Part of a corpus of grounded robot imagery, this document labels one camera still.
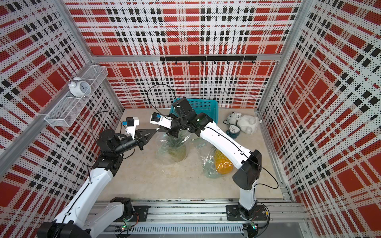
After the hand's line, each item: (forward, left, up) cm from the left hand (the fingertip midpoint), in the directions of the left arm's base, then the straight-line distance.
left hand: (158, 131), depth 70 cm
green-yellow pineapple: (-2, -7, -17) cm, 19 cm away
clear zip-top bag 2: (-6, -28, -24) cm, 38 cm away
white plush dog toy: (+22, -54, -23) cm, 62 cm away
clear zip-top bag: (-4, +2, -19) cm, 19 cm away
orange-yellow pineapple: (-9, -33, -21) cm, 40 cm away
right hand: (+1, -3, +1) cm, 3 cm away
